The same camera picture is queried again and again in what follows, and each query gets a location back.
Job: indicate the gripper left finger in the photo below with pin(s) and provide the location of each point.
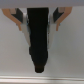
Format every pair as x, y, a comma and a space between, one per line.
20, 20

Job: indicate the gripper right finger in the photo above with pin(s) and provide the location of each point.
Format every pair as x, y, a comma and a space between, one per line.
56, 19

